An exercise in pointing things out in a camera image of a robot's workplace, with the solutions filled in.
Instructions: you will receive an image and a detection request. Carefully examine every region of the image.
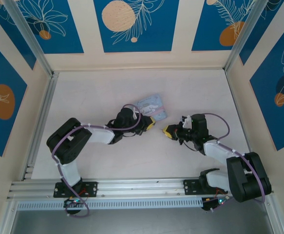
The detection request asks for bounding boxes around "aluminium frame post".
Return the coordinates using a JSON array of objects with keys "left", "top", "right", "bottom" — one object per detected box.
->
[
  {"left": 224, "top": 0, "right": 284, "bottom": 73},
  {"left": 4, "top": 0, "right": 54, "bottom": 76}
]

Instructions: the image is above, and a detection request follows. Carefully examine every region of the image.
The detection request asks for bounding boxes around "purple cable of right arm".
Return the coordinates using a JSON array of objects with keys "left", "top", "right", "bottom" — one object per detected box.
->
[{"left": 204, "top": 112, "right": 266, "bottom": 213}]

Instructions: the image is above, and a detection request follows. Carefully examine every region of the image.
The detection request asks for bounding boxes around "light blue pouch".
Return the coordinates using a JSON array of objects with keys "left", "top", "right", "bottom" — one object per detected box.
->
[{"left": 133, "top": 92, "right": 169, "bottom": 122}]

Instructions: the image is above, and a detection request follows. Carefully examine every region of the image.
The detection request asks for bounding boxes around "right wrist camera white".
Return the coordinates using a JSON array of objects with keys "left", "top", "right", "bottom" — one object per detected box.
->
[{"left": 179, "top": 115, "right": 193, "bottom": 129}]

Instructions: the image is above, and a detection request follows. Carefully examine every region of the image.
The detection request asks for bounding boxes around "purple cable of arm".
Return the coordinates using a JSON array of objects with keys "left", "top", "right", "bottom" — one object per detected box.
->
[
  {"left": 204, "top": 112, "right": 266, "bottom": 213},
  {"left": 51, "top": 104, "right": 142, "bottom": 217}
]

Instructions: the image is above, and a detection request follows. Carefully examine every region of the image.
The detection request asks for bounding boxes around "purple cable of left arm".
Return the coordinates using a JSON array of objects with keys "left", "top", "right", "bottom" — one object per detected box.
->
[{"left": 51, "top": 104, "right": 142, "bottom": 217}]

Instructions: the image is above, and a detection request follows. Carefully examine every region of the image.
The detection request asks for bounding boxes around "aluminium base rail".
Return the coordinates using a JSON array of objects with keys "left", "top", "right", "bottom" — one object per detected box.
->
[{"left": 6, "top": 175, "right": 275, "bottom": 199}]

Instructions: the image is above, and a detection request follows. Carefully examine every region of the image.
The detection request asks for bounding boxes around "small controller circuit board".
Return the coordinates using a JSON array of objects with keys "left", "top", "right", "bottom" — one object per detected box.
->
[
  {"left": 201, "top": 196, "right": 230, "bottom": 212},
  {"left": 63, "top": 197, "right": 86, "bottom": 210}
]

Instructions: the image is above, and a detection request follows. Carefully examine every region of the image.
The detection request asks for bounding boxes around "grey metal sheet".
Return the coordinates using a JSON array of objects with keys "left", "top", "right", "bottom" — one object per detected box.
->
[{"left": 10, "top": 209, "right": 274, "bottom": 234}]

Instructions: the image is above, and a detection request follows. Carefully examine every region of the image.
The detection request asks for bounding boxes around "grey slotted cable duct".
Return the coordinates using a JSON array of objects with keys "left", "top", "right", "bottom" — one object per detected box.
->
[{"left": 17, "top": 197, "right": 203, "bottom": 211}]

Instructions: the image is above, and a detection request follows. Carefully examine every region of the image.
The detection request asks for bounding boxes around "aluminium side rail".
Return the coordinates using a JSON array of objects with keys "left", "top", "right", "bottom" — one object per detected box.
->
[
  {"left": 224, "top": 70, "right": 261, "bottom": 176},
  {"left": 21, "top": 72, "right": 59, "bottom": 181}
]

